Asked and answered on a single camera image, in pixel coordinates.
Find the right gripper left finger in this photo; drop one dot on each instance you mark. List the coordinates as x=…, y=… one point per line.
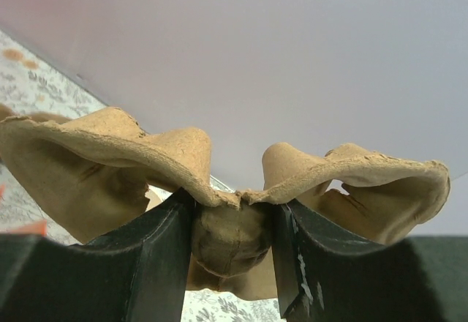
x=137, y=272

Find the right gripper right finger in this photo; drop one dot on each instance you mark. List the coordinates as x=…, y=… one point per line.
x=325, y=273

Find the single cardboard cup carrier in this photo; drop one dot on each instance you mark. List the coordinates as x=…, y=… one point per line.
x=91, y=176

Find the orange paper bag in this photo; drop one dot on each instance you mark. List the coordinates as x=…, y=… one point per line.
x=20, y=214

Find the floral table mat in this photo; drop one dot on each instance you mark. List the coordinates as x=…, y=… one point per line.
x=29, y=85

